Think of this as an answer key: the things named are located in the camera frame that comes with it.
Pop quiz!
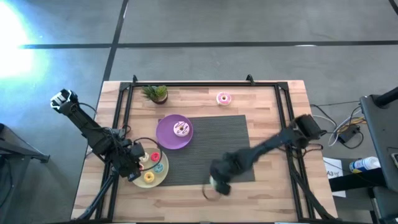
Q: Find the black floor cable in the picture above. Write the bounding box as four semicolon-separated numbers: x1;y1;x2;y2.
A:
309;100;361;125

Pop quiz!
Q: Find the purple round plate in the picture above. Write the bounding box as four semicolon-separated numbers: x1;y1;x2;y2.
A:
155;114;194;151

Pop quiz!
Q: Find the white paper sheet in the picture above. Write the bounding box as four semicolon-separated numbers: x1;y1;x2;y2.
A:
322;157;346;198

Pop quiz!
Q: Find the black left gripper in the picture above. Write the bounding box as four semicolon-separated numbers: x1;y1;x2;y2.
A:
119;141;149;175

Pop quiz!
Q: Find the black aluminium table frame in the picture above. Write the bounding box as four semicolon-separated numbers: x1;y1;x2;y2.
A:
95;73;338;222

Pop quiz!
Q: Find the grey woven placemat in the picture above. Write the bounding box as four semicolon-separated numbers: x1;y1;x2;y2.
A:
157;114;256;187

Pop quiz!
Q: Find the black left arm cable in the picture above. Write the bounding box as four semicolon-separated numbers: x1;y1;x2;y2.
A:
132;136;164;172

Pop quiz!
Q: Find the white and purple toy donut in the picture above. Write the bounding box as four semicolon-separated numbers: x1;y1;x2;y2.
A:
173;121;190;138

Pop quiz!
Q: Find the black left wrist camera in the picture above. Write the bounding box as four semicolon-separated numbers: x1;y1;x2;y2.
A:
126;170;141;183

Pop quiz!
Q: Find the dark side table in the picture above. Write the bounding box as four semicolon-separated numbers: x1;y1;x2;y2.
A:
0;123;50;218

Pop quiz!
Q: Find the white floor cable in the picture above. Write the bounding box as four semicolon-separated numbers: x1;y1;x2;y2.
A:
312;105;364;147

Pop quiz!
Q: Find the grey cart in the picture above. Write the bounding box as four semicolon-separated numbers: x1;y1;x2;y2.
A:
359;86;398;224

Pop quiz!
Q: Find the white spray bottle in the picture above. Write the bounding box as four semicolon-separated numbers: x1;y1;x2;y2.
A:
349;156;382;174

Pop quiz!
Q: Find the black power adapter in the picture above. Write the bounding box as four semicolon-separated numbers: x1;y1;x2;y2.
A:
338;124;361;144

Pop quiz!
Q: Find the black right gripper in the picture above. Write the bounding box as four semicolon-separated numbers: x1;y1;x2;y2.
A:
208;152;247;197

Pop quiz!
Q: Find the pink frosted toy donut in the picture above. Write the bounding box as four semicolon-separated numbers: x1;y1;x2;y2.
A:
216;91;233;106

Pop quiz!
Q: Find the green potted succulent plant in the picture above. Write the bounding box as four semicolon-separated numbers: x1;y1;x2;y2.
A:
141;85;169;105

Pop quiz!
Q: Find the cream bowl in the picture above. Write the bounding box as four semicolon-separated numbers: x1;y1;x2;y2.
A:
130;147;170;189

